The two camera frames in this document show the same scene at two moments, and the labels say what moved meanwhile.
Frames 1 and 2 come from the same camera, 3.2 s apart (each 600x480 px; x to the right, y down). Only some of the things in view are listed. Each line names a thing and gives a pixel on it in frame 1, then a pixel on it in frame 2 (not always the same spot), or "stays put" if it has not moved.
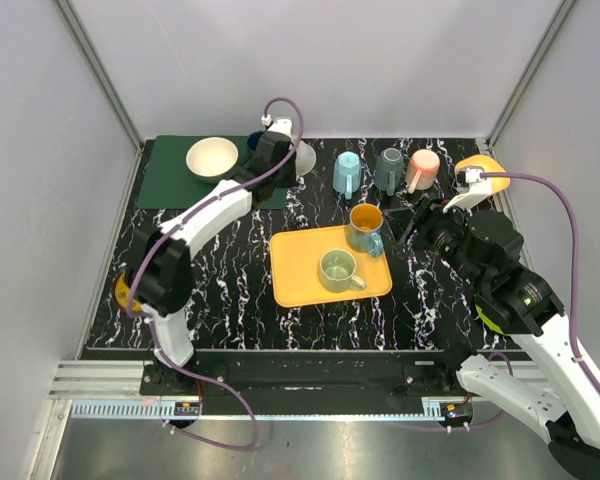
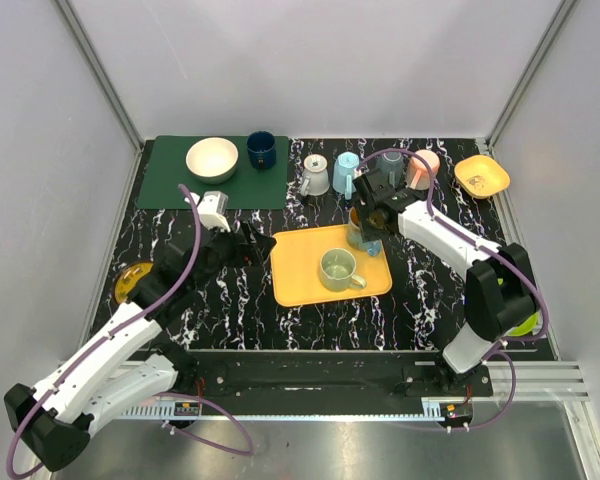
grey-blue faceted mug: [388, 170] stays put
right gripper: [430, 217] -> [367, 233]
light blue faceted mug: [347, 173] stays put
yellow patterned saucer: [122, 292] stays put
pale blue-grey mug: [305, 158] -> [315, 181]
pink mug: [422, 170] stays put
